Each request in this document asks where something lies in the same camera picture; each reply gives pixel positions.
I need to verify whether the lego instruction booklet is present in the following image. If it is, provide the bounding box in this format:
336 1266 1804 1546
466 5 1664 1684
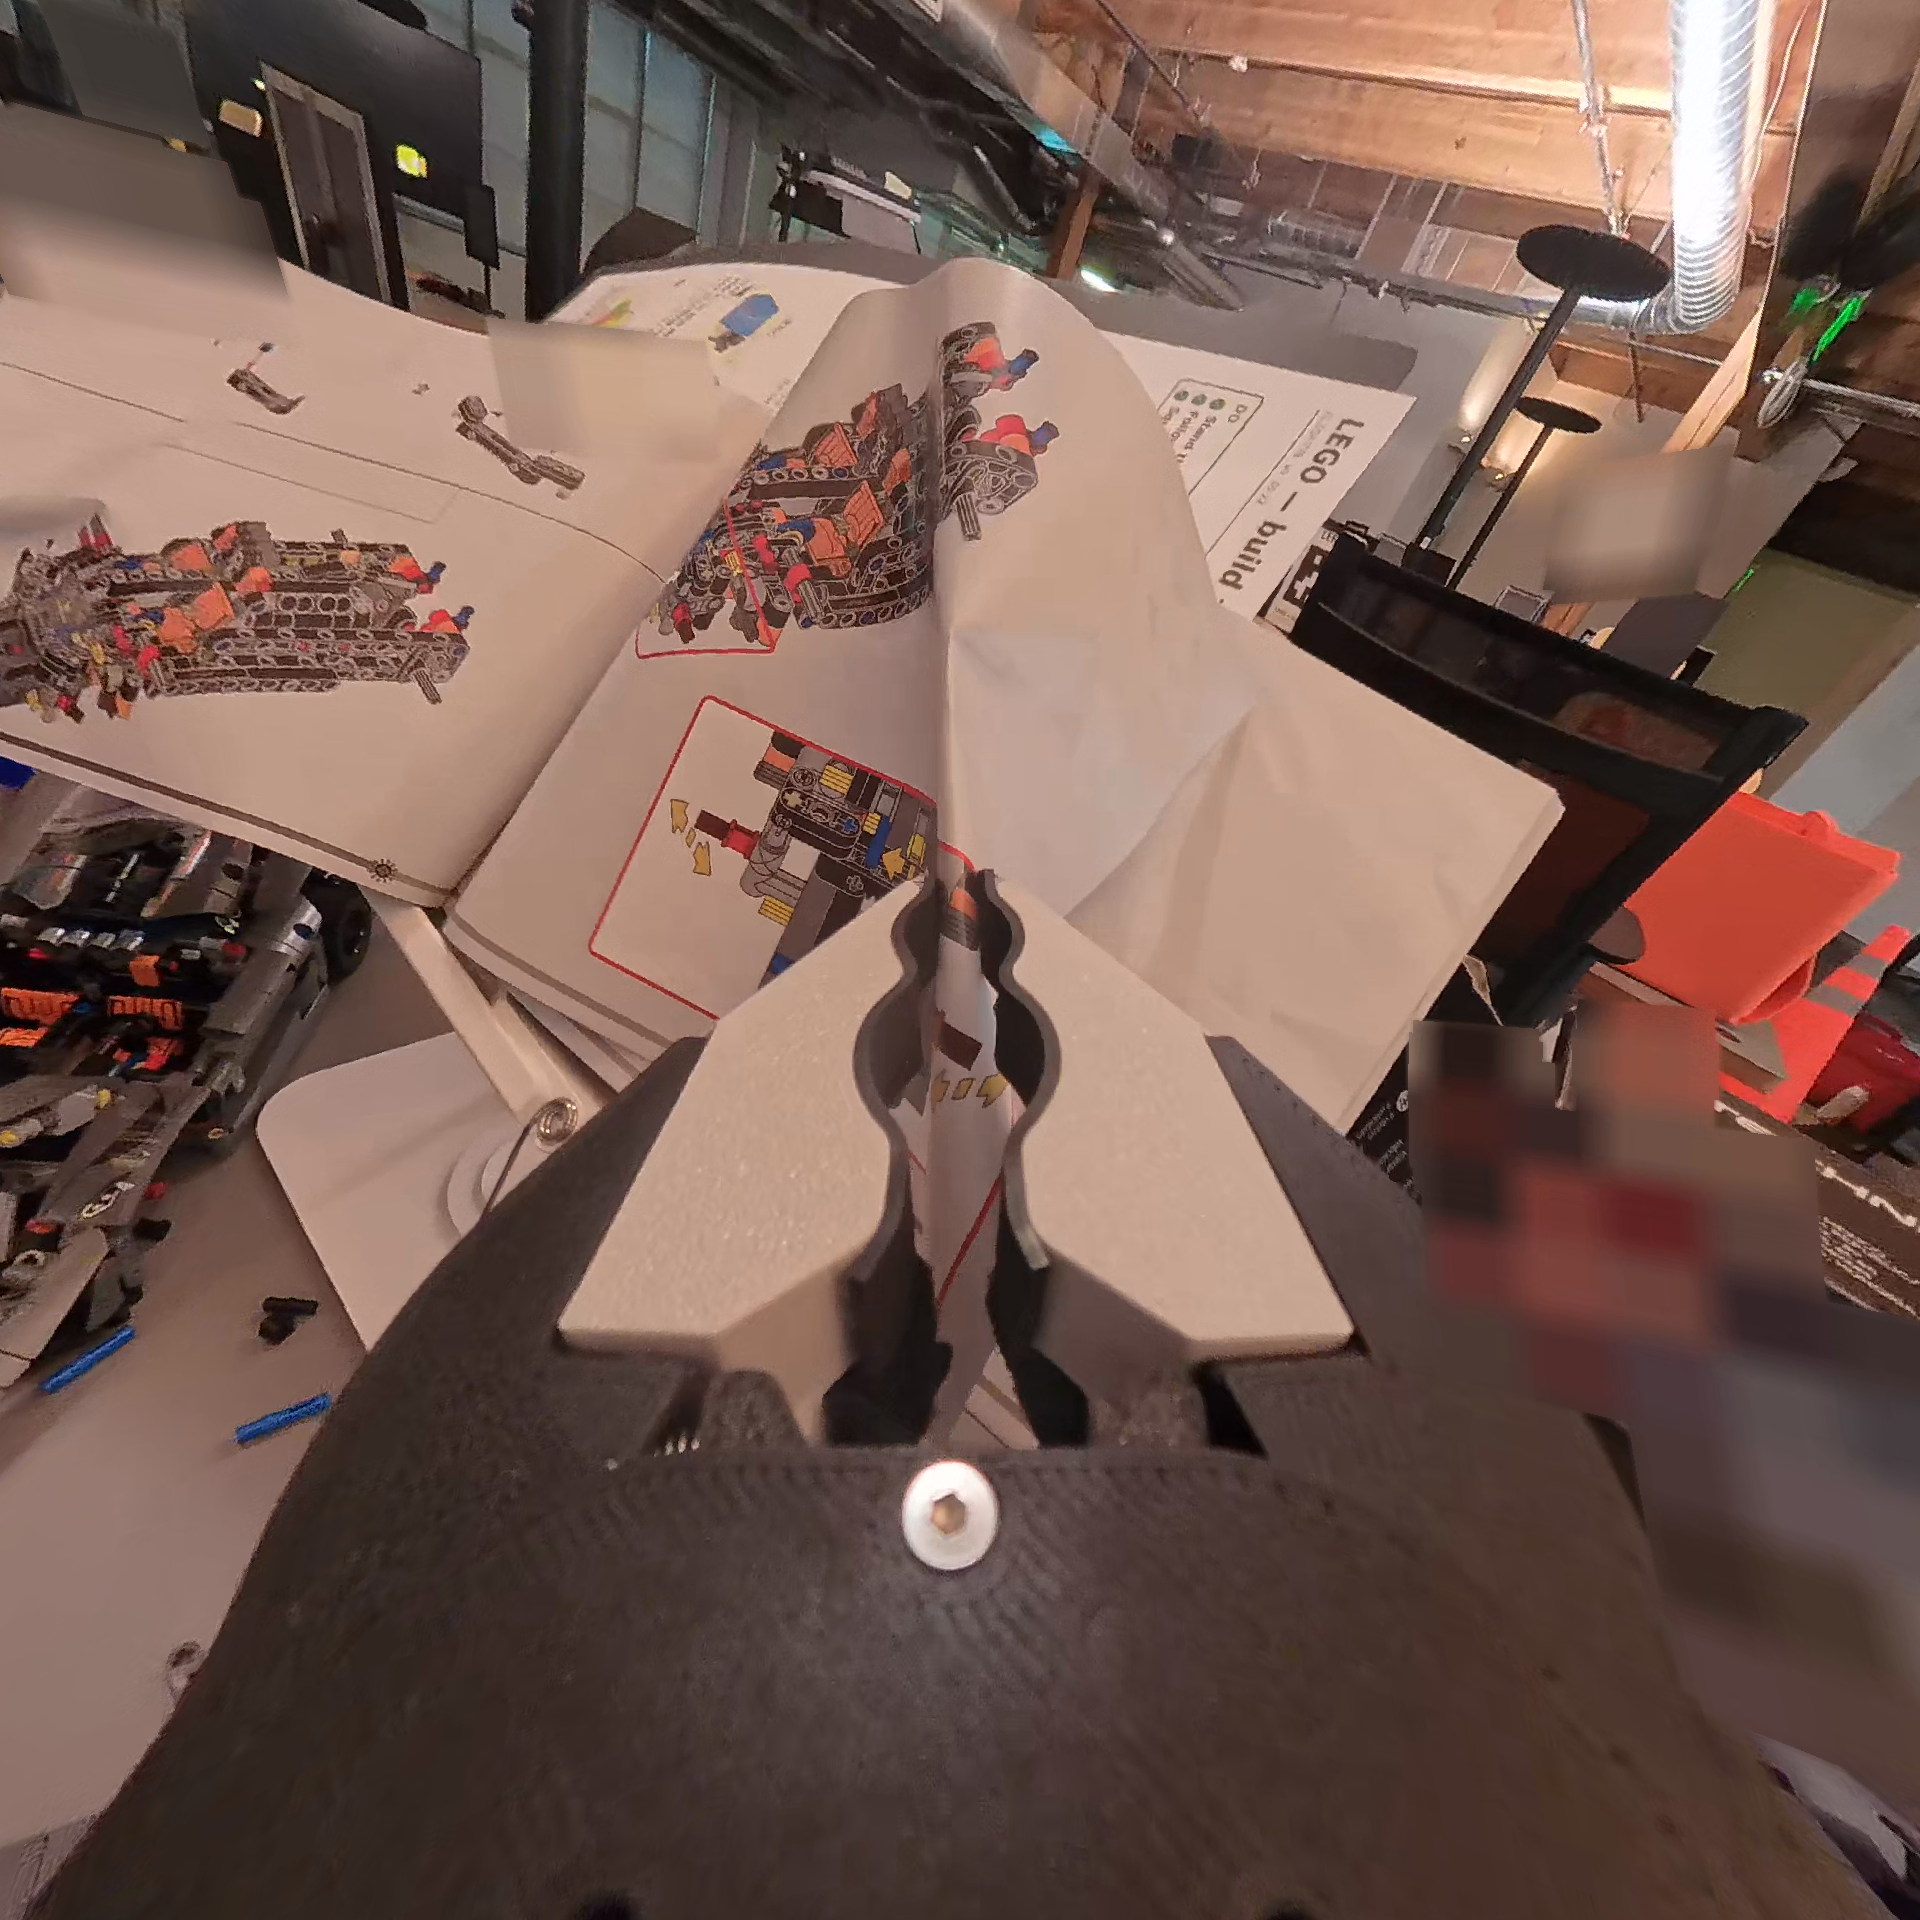
0 259 1566 1426

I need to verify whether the small black floor lamp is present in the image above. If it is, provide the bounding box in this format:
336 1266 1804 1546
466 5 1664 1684
1455 394 1595 594

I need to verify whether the red bag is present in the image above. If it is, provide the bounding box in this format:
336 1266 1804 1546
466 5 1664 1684
1786 930 1920 1162

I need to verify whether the orange plastic bin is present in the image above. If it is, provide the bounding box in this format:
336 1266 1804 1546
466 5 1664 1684
1621 790 1904 1023

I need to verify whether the tall black floor lamp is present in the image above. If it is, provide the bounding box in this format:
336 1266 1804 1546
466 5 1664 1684
1418 225 1671 548

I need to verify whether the grey lego car model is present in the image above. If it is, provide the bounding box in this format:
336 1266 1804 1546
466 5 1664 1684
0 815 374 1390

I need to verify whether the white booklet stand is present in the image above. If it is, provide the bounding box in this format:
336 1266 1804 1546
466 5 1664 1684
255 895 707 1353

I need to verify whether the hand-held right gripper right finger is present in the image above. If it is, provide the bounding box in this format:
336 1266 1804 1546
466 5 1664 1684
966 866 1359 1450

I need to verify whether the black wall monitor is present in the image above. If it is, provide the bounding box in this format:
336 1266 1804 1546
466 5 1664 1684
195 0 485 302

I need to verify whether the silver ventilation duct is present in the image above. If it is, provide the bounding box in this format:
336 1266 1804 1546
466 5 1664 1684
1628 0 1782 341

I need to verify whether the white printed task sheet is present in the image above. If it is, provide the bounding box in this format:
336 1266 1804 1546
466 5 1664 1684
547 268 1420 620

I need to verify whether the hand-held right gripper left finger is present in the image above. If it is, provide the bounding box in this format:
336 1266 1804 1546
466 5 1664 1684
558 883 944 1445

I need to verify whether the black plastic crate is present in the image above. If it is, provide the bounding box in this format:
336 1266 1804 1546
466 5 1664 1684
1288 525 1807 1023

